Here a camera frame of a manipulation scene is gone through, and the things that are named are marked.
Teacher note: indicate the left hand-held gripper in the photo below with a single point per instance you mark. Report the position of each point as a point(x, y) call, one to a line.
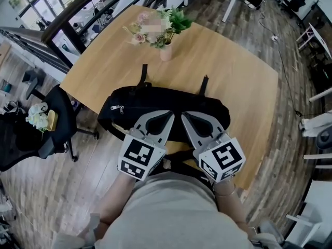
point(137, 152)

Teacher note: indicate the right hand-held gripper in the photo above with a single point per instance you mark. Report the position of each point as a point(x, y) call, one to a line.
point(225, 154)

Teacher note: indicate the black duffel bag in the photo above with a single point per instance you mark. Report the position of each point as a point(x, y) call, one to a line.
point(155, 100)

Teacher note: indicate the person's left forearm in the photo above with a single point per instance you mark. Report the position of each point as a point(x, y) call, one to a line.
point(116, 198)

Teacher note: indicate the person's right forearm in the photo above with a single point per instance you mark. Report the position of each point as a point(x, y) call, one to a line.
point(228, 209)

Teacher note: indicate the person's black trousers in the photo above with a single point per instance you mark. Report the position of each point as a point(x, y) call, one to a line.
point(186, 165)

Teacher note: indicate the wooden table with white legs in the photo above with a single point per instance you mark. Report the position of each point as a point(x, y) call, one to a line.
point(233, 87)

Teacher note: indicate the person's grey shirt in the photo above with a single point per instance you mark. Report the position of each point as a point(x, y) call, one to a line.
point(171, 211)

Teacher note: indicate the black office chair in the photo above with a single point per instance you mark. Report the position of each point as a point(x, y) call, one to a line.
point(295, 2)
point(59, 105)

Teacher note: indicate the tan wooden box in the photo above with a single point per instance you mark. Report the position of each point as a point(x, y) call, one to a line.
point(53, 121)

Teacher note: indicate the flower vase with pink flowers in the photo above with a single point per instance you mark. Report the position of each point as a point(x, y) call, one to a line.
point(179, 22)

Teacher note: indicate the white wheeled robot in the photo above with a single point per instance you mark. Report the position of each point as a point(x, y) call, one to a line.
point(313, 124)

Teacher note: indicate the white power strip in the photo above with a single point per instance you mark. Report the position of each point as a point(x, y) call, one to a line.
point(274, 38)

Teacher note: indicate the white flower bunch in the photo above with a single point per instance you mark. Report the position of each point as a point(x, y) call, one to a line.
point(36, 117)

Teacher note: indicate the small black side table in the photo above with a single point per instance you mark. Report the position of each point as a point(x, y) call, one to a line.
point(33, 80)

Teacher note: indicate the black metal railing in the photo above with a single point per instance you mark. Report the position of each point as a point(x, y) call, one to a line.
point(59, 35)

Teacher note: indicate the small white table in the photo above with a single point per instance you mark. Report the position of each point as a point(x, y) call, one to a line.
point(320, 36)

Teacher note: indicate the teal cup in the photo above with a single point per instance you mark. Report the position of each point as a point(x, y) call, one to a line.
point(6, 86)

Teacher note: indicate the large glass window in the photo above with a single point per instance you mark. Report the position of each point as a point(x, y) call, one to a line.
point(39, 6)

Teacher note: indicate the white metal frame desk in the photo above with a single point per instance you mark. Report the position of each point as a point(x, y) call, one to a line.
point(319, 196)

